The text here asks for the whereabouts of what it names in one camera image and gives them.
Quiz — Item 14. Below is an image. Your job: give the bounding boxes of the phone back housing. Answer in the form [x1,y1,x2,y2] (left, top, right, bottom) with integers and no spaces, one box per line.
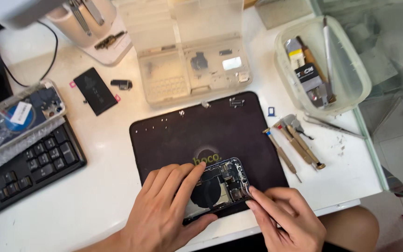
[0,79,66,159]

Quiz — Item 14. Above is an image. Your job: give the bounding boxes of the black keyboard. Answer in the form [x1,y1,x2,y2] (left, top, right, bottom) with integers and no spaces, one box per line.
[0,119,87,225]

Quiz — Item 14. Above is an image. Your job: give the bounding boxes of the metal tweezers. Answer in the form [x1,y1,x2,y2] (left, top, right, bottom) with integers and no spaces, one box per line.
[240,184,257,202]

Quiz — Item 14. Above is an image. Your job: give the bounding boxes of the glass side table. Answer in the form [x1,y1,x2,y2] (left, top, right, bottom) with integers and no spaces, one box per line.
[309,0,403,200]

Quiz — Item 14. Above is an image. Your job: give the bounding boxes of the long silver tweezers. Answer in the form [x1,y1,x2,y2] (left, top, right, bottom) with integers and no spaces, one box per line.
[303,113,366,140]

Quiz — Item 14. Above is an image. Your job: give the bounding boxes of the grey lamp head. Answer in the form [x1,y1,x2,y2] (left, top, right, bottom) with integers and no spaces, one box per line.
[0,0,67,30]

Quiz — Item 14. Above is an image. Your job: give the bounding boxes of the person's left hand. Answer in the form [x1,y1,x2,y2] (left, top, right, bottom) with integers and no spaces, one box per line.
[125,162,219,252]

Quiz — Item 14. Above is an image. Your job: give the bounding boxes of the brown-handled tool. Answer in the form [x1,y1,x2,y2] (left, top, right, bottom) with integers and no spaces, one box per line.
[295,36,329,84]

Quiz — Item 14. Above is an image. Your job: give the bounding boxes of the grey opening pick tool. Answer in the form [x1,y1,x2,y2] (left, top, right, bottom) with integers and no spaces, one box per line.
[283,114,315,140]

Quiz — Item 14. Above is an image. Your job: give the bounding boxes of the person's right hand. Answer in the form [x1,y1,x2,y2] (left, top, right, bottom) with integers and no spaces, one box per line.
[245,186,327,252]

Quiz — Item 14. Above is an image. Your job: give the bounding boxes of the person's black shorts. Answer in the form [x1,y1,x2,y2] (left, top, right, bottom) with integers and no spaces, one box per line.
[193,231,352,252]

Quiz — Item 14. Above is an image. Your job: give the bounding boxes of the screwdriver with blue ring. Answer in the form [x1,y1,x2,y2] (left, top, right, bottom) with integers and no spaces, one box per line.
[262,128,302,183]

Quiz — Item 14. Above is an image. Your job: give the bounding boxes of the small black phone component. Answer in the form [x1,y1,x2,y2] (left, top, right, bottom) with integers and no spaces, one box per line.
[110,79,133,91]

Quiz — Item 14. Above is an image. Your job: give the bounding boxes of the white stick tool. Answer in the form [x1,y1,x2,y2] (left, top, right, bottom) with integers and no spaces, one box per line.
[323,16,336,102]

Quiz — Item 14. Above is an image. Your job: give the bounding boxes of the black cable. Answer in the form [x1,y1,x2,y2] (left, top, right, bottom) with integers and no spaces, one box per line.
[0,20,59,88]

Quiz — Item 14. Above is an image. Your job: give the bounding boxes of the gold-tipped screwdriver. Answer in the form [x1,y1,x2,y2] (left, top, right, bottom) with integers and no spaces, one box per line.
[285,121,326,170]

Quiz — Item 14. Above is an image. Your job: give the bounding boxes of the smartphone with exposed parts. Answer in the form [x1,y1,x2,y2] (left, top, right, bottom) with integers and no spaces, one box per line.
[182,157,252,224]

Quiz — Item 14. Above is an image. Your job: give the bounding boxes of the clear plastic organizer box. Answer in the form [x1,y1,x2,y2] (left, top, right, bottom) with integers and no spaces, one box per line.
[119,0,253,108]

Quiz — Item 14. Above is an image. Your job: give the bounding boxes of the black phone battery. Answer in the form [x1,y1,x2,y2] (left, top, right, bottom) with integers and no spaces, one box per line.
[73,67,119,116]

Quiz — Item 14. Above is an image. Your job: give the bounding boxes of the grey pad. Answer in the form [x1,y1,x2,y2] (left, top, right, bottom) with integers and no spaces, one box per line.
[255,0,315,31]

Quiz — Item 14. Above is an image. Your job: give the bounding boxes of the white and yellow tube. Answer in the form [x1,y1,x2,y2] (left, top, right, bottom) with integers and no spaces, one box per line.
[285,38,306,70]

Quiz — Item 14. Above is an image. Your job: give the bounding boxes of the person's bare knee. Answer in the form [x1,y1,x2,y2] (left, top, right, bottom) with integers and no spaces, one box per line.
[319,205,380,252]

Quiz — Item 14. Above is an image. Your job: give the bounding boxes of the black work mat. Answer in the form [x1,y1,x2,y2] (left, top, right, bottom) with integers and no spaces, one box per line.
[129,91,289,224]

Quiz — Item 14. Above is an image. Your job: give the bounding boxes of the black labelled packet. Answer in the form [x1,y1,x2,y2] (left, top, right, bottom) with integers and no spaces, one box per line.
[294,63,324,92]

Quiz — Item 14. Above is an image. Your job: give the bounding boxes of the bubble wrap sheet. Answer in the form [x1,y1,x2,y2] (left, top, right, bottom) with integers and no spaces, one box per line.
[0,117,66,182]

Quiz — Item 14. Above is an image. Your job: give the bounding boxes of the white tool holder stand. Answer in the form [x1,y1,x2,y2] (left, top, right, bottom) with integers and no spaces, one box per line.
[45,0,133,66]

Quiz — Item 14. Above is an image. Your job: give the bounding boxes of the translucent plastic tub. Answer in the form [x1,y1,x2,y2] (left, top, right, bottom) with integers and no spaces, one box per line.
[274,15,373,117]

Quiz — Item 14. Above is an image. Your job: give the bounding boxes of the screwdriver with red ring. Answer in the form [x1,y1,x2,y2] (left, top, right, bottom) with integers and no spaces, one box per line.
[274,122,318,171]

